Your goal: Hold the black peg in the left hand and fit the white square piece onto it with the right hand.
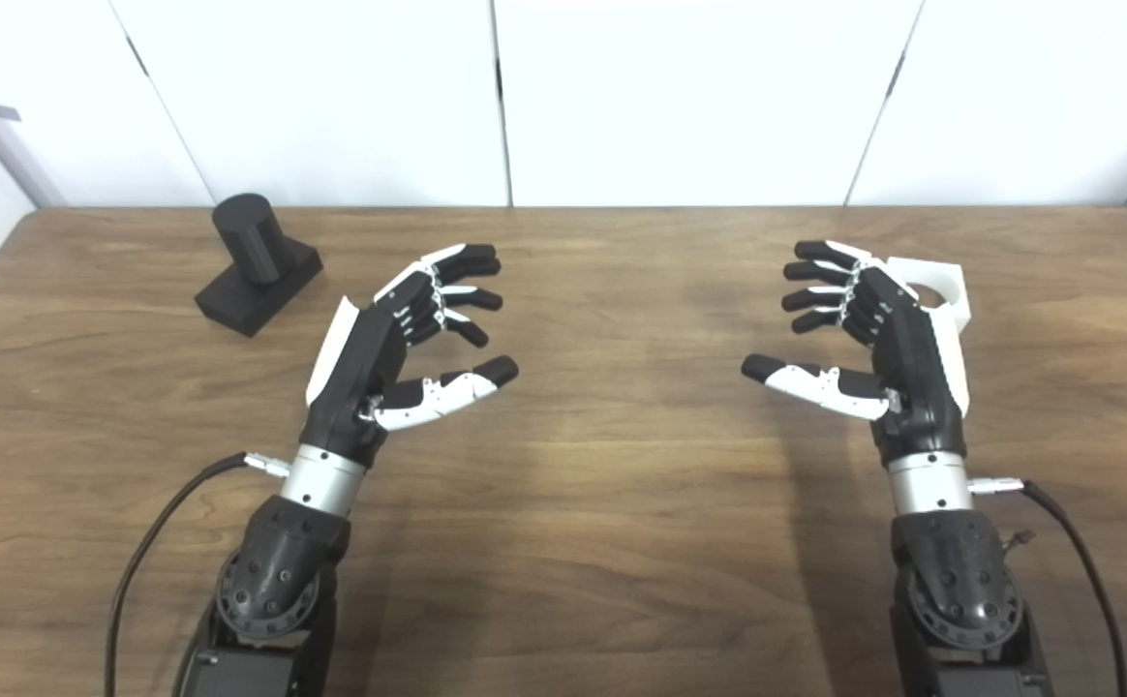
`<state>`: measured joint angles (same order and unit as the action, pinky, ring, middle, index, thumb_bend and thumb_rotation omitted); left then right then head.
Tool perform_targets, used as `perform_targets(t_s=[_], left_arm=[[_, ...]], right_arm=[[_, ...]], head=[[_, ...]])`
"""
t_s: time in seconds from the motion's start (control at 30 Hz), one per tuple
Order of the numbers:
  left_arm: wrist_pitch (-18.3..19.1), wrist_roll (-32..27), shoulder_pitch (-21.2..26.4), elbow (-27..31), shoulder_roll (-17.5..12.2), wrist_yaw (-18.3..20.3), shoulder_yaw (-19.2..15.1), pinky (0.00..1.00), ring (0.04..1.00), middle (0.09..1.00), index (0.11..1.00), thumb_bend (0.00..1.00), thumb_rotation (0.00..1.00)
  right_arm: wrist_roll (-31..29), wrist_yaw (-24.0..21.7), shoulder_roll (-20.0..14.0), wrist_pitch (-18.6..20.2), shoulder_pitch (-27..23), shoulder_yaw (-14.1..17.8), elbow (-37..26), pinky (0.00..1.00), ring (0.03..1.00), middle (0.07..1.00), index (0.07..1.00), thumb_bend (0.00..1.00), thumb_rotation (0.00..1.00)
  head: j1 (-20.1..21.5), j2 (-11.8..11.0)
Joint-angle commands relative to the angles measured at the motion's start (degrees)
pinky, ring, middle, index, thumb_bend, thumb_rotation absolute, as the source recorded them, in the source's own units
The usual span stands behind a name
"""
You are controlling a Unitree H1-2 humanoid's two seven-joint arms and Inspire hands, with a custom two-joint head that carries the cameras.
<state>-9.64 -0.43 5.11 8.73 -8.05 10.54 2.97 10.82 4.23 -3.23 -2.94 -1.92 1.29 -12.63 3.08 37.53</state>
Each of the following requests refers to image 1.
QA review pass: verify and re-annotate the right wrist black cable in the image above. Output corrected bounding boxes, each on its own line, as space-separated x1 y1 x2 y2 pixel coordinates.
968 474 1127 697

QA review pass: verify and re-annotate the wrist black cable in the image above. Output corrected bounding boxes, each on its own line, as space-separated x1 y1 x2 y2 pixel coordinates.
968 474 1127 697
104 450 291 697

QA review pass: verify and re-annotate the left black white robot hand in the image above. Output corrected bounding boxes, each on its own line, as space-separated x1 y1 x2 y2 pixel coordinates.
300 242 521 466

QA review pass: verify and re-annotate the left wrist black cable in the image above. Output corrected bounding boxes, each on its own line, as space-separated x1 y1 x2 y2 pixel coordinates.
104 450 291 697

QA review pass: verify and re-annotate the black peg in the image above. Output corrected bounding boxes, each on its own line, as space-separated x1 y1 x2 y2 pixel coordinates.
195 193 324 339

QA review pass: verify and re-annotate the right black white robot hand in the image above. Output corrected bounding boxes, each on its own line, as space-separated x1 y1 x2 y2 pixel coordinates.
741 239 971 464

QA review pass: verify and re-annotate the white square piece with hole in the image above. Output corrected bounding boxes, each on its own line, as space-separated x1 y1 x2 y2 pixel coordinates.
885 256 971 340

